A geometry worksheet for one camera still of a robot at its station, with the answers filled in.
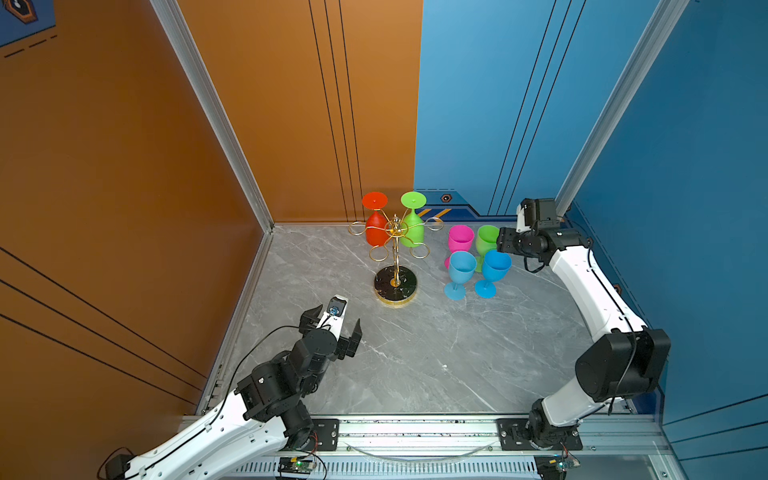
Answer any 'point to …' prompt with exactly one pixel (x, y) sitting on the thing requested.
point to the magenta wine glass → (460, 238)
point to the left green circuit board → (295, 465)
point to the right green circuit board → (551, 467)
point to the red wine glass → (377, 227)
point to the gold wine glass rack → (396, 284)
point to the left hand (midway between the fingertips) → (341, 313)
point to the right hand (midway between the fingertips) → (505, 240)
